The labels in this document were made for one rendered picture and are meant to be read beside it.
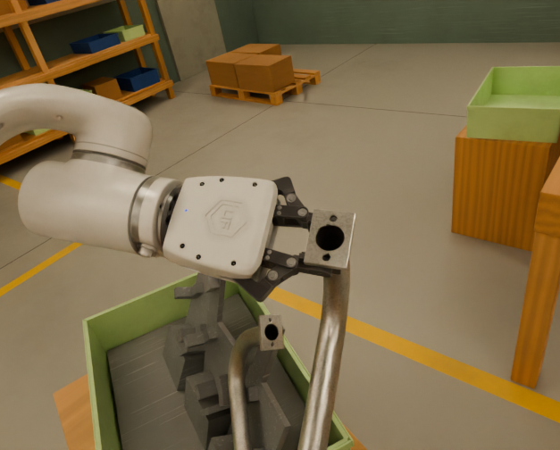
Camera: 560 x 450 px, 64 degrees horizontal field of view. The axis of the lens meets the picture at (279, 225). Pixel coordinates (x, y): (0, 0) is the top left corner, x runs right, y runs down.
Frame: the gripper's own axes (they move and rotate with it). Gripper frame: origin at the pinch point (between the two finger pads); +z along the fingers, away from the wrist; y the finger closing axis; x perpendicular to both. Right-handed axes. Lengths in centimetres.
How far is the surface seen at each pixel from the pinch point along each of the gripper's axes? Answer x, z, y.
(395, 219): 232, 20, 107
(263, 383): 42.9, -9.8, -12.7
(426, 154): 276, 40, 187
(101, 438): 48, -39, -29
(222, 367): 53, -20, -11
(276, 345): 31.2, -7.2, -6.9
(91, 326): 68, -60, -8
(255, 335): 32.0, -11.0, -6.0
